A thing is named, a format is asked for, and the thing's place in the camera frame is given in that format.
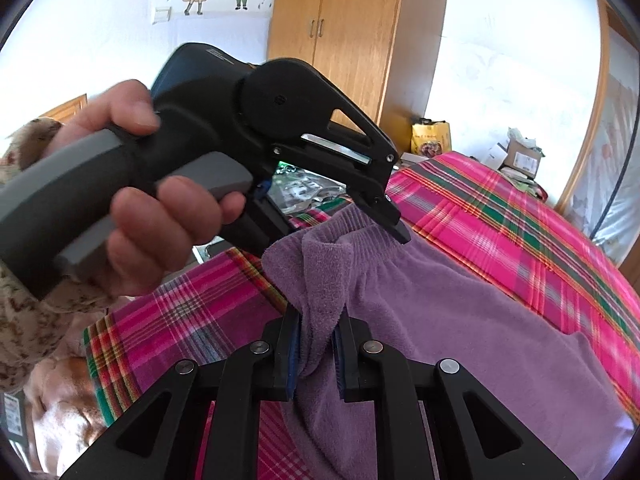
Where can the pink plaid bed sheet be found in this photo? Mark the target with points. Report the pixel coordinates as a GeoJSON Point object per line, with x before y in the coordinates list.
{"type": "Point", "coordinates": [500, 210]}

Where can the person's left forearm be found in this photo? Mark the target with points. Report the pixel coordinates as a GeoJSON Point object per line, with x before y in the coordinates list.
{"type": "Point", "coordinates": [30, 330]}

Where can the purple fleece garment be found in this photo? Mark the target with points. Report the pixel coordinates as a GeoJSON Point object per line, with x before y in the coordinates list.
{"type": "Point", "coordinates": [450, 335]}

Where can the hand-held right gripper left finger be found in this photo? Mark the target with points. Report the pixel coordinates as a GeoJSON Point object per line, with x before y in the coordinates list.
{"type": "Point", "coordinates": [294, 370]}

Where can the light wooden board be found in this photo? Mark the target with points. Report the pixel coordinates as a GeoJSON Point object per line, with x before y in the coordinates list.
{"type": "Point", "coordinates": [65, 110]}

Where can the person's left hand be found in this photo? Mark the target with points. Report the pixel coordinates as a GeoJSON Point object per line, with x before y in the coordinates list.
{"type": "Point", "coordinates": [150, 220]}

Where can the white floral mosquito net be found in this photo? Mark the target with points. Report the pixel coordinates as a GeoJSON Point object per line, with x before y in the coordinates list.
{"type": "Point", "coordinates": [620, 160]}

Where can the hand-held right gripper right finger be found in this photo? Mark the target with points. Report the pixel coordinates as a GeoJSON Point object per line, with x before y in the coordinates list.
{"type": "Point", "coordinates": [339, 360]}

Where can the yellow paper bag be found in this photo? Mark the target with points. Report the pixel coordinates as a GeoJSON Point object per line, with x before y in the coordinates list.
{"type": "Point", "coordinates": [430, 140]}

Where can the printed plastic bag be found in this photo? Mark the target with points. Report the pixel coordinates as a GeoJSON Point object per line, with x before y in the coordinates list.
{"type": "Point", "coordinates": [305, 192]}

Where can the cardboard box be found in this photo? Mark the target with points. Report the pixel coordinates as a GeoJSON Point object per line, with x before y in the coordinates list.
{"type": "Point", "coordinates": [522, 160]}

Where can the pinkish satin quilt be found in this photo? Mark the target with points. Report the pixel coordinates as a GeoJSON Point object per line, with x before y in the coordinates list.
{"type": "Point", "coordinates": [65, 420]}

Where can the wooden wardrobe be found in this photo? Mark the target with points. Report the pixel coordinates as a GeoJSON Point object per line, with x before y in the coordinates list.
{"type": "Point", "coordinates": [350, 20]}

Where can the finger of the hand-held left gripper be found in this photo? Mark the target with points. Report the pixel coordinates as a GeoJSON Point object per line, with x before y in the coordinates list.
{"type": "Point", "coordinates": [270, 225]}
{"type": "Point", "coordinates": [380, 195]}

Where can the wooden door frame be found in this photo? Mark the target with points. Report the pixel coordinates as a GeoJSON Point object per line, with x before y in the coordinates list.
{"type": "Point", "coordinates": [602, 60]}

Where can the white wall switch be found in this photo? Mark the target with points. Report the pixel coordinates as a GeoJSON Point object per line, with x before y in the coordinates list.
{"type": "Point", "coordinates": [162, 14]}

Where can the white carton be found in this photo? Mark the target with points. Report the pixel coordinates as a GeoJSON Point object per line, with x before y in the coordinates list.
{"type": "Point", "coordinates": [496, 157]}

